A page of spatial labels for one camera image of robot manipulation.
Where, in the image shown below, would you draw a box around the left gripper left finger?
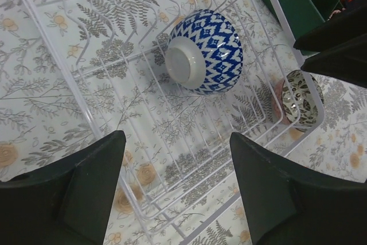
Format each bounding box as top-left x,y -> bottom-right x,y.
1,130 -> 126,244

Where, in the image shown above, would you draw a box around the black white leaf bowl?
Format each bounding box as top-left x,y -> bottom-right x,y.
271,70 -> 318,133

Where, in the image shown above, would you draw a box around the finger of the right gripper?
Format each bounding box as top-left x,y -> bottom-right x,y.
293,3 -> 366,52
301,34 -> 366,88

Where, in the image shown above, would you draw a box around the blue zigzag red-inside bowl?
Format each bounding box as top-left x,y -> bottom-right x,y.
165,9 -> 243,95

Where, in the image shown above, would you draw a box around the white wire dish rack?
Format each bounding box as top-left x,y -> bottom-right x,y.
22,0 -> 325,244

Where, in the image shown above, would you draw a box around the floral table mat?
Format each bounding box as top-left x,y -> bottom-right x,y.
1,0 -> 366,244

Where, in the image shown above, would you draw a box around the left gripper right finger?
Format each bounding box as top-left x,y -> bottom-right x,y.
230,133 -> 366,244

